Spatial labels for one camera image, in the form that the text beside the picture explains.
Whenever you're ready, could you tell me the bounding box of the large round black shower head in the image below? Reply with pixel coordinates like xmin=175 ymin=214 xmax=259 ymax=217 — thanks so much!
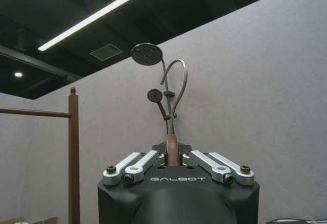
xmin=131 ymin=43 xmax=162 ymax=65

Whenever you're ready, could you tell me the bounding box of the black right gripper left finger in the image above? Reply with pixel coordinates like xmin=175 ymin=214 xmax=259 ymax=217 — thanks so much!
xmin=102 ymin=143 xmax=169 ymax=185

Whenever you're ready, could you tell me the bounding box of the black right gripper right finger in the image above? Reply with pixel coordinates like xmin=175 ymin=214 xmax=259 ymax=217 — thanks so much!
xmin=178 ymin=143 xmax=255 ymax=186

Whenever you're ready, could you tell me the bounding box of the small black hand shower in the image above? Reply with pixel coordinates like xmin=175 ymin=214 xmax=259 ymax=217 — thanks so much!
xmin=147 ymin=88 xmax=169 ymax=120

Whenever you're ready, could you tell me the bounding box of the grey ceiling air vent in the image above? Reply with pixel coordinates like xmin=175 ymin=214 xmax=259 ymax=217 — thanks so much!
xmin=89 ymin=42 xmax=123 ymax=61

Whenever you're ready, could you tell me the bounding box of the brown wooden clothes hanger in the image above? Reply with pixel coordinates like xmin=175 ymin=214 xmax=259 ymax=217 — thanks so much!
xmin=159 ymin=59 xmax=189 ymax=167

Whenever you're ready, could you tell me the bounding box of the brown wooden clothes rack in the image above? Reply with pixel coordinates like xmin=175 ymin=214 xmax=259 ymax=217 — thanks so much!
xmin=0 ymin=86 xmax=80 ymax=224

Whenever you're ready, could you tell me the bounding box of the long white ceiling light strip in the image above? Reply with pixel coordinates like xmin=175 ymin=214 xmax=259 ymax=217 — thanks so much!
xmin=37 ymin=0 xmax=167 ymax=51

